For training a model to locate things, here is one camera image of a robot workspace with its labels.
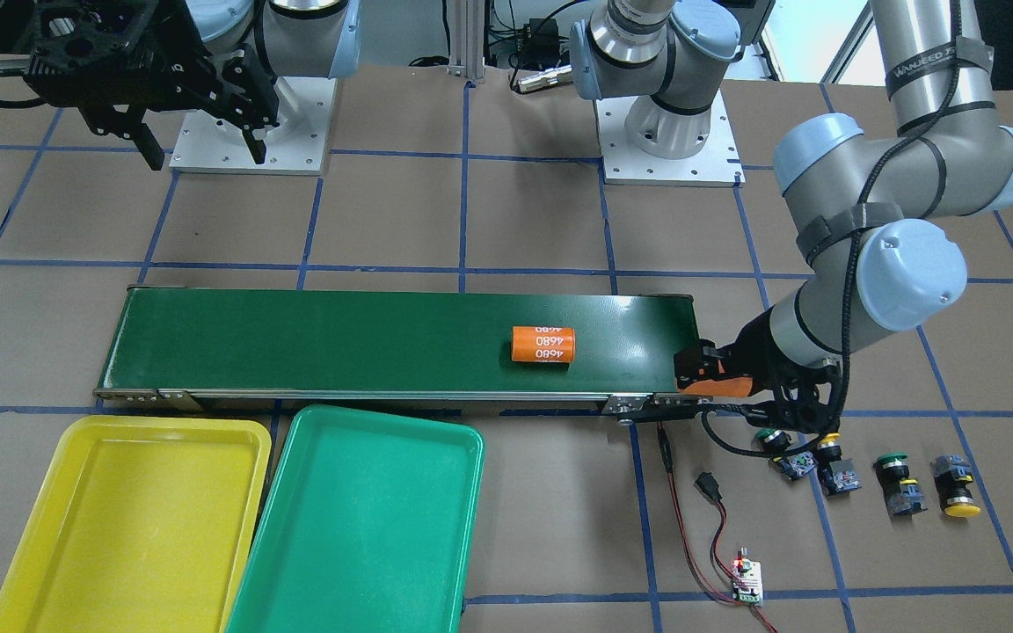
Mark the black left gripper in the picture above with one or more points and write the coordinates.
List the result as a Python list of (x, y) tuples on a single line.
[(750, 348)]

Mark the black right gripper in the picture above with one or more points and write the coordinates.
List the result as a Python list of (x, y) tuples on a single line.
[(193, 82)]

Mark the plain orange cylinder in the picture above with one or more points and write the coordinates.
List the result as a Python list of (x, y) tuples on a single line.
[(736, 387)]

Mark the orange cylinder labelled 4680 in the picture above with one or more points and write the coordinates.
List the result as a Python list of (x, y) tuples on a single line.
[(543, 345)]

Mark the yellow push button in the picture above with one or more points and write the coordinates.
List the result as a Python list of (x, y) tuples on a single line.
[(952, 476), (837, 474)]

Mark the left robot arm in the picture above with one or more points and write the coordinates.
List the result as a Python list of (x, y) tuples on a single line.
[(864, 209)]

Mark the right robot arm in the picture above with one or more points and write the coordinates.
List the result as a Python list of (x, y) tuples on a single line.
[(308, 45)]

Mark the green push button inner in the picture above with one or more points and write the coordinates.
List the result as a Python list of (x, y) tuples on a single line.
[(791, 467)]

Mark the green push button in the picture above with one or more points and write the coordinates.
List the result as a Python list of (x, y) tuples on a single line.
[(902, 493), (791, 467)]

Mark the small controller circuit board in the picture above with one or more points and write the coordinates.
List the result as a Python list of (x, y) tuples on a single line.
[(747, 580)]

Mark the green push button outer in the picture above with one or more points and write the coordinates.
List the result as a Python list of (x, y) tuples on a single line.
[(902, 493)]

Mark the green conveyor belt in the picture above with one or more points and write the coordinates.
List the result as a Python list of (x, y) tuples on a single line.
[(179, 347)]

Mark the green tray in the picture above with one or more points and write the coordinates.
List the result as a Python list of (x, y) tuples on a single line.
[(367, 526)]

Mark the yellow tray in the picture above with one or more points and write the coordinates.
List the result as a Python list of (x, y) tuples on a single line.
[(142, 524)]

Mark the aluminium frame post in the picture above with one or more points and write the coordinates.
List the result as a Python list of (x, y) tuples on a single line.
[(466, 23)]

